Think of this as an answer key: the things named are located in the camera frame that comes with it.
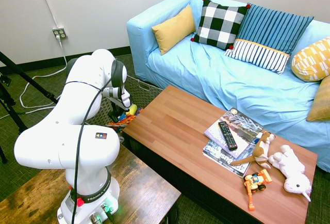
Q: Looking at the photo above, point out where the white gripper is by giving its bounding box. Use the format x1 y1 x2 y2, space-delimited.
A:
110 85 133 116

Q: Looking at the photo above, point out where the grey woven basket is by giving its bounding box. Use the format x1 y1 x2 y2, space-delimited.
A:
87 75 166 132

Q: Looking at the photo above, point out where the orange flame patterned plush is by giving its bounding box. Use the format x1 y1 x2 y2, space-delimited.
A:
106 114 137 128

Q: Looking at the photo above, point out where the reddish wooden coffee table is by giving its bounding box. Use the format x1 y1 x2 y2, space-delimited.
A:
121 84 318 224

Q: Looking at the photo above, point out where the rustic dark wooden table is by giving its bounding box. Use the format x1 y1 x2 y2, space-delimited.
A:
0 143 182 224

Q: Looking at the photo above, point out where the plain yellow pillow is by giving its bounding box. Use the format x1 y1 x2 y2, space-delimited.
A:
151 4 197 56

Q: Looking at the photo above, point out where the black TV remote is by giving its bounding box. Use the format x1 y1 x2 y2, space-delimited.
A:
218 121 238 151

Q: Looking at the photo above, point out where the light blue sofa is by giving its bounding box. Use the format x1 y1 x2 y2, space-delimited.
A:
126 0 330 172

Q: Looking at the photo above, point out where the business magazine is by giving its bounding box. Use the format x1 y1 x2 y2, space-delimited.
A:
202 141 252 178

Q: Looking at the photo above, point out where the magazine with grey cover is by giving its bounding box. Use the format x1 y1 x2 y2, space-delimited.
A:
203 107 264 159

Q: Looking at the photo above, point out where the black white checkered pillow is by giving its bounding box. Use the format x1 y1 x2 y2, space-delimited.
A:
190 0 251 51

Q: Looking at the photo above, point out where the white navy striped pillow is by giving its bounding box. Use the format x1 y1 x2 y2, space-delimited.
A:
223 39 291 75

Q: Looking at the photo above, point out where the brown kangaroo plush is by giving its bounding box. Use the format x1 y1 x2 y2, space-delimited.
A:
230 131 276 170

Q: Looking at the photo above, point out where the orange toy excavator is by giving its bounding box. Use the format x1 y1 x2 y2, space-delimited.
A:
243 168 273 211

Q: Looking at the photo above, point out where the dark blue striped pillow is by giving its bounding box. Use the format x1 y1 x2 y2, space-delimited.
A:
233 3 315 56

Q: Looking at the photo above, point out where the white unicorn plush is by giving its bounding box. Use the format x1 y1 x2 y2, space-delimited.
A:
268 144 312 203

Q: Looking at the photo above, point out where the yellow white patterned pillow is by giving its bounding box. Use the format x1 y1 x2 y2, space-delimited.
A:
291 37 330 83

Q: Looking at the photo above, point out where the mustard woven pillow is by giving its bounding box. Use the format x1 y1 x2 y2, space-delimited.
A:
306 75 330 123

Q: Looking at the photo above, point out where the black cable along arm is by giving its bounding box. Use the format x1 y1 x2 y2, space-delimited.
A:
64 58 124 224

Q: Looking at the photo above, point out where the white power cord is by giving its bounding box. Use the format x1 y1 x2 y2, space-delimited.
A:
19 34 68 115

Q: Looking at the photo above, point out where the metal wall outlet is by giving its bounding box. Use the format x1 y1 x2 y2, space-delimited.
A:
52 27 68 40

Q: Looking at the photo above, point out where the black camera tripod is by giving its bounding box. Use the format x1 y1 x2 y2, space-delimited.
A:
0 51 59 164

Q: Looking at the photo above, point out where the white wall conduit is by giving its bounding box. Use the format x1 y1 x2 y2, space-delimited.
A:
35 0 59 28

